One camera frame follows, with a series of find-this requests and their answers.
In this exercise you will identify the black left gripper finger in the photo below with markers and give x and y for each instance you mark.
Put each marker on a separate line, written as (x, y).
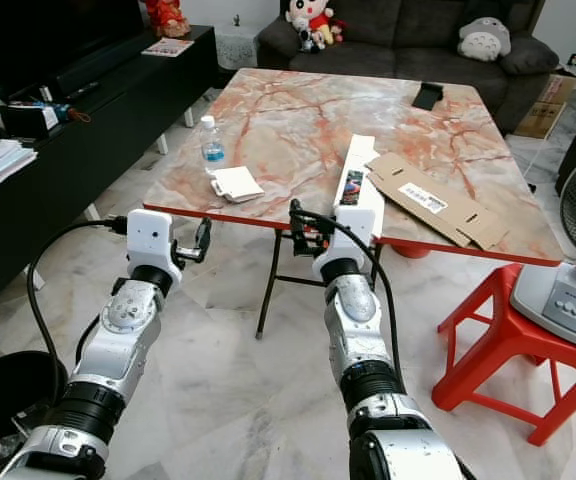
(204, 232)

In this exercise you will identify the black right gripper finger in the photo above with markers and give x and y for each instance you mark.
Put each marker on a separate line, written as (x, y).
(295, 226)

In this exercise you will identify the long white carton box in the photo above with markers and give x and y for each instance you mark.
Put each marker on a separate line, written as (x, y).
(358, 170)

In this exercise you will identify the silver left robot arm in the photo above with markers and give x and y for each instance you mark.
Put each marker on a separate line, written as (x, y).
(128, 320)

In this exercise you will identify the clear plastic water bottle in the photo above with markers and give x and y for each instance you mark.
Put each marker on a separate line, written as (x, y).
(212, 150)

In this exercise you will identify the marble-print folding table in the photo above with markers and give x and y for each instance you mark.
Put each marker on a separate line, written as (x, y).
(308, 110)

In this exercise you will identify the flat brown cardboard sheet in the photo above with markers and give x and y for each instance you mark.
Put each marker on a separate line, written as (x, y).
(438, 200)

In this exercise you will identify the long black TV cabinet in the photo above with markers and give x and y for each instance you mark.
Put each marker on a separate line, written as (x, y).
(88, 150)

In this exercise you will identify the small white side table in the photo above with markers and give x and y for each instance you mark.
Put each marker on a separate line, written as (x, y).
(236, 48)

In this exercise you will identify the red white magazine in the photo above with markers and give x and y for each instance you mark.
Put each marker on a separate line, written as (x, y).
(168, 47)

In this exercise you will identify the black soundbar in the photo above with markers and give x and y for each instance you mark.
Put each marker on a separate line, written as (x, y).
(113, 62)

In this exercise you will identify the red plastic stool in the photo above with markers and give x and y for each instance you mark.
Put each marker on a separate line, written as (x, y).
(488, 330)

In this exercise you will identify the cartoon boy plush doll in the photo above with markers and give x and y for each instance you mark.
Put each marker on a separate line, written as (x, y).
(310, 20)

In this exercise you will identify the small black box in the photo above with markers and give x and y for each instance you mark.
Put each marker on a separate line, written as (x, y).
(28, 120)

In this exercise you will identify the stack of white papers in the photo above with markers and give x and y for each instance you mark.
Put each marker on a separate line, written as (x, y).
(0, 165)

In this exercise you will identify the dark grey sofa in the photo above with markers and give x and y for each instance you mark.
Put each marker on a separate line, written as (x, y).
(398, 40)

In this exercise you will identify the red festive figurine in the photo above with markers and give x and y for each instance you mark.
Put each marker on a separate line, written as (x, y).
(166, 18)

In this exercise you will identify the black television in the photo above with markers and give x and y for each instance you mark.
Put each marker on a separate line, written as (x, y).
(48, 35)

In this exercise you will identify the white grey electric fan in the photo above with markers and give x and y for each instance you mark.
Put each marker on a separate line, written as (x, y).
(563, 300)

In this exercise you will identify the grey Totoro plush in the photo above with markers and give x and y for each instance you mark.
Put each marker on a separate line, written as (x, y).
(485, 40)

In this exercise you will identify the brown cardboard carton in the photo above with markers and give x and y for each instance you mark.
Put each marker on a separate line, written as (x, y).
(546, 105)

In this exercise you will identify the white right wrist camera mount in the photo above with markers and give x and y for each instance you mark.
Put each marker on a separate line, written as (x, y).
(348, 240)

